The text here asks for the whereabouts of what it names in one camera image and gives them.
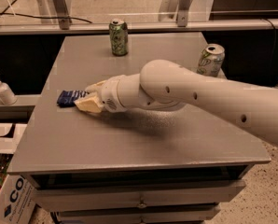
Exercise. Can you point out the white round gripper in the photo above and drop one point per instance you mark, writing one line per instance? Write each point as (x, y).
(110, 94)

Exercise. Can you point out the blue rxbar blueberry wrapper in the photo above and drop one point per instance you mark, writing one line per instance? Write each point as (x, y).
(67, 98)

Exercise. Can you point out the white 7up can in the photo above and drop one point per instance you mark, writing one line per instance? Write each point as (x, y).
(211, 60)

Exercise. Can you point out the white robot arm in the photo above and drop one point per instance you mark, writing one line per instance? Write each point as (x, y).
(163, 84)

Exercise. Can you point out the green soda can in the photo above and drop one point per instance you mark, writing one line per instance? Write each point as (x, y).
(118, 31)

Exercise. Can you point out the grey drawer cabinet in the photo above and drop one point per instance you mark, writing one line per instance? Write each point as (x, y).
(137, 167)

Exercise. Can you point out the white pump bottle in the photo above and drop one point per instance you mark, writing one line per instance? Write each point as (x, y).
(7, 96)

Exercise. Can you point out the white cardboard box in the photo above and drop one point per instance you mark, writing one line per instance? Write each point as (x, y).
(16, 205)

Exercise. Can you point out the grey metal rail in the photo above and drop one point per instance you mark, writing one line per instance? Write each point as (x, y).
(139, 27)

